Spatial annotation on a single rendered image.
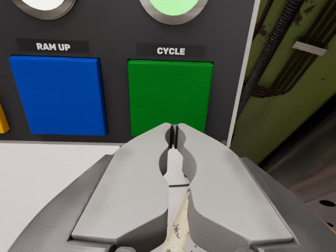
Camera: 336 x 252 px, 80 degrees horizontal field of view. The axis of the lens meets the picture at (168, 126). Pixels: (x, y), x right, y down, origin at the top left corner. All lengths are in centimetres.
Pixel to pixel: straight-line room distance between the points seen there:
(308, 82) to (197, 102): 37
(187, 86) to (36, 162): 132
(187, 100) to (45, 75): 13
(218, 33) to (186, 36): 3
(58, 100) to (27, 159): 129
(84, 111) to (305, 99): 48
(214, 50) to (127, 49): 7
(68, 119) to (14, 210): 120
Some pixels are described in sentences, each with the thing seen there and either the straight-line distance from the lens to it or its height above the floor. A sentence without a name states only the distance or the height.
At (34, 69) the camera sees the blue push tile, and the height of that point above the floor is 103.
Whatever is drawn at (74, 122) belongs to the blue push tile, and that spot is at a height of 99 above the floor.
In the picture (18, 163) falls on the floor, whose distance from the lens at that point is 150.
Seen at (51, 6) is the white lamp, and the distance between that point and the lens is 20.
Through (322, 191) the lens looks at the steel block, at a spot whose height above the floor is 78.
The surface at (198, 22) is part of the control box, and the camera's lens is 19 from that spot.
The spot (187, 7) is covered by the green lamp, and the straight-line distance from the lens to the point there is 18.
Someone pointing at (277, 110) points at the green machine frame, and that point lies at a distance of 59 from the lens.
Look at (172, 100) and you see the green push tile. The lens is 19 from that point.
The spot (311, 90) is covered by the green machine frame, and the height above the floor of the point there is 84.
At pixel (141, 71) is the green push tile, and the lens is 18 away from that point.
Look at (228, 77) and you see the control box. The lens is 20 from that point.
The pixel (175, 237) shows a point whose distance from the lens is 52.
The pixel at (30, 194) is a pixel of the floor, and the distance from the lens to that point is 139.
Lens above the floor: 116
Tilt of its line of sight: 57 degrees down
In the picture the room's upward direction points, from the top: 4 degrees clockwise
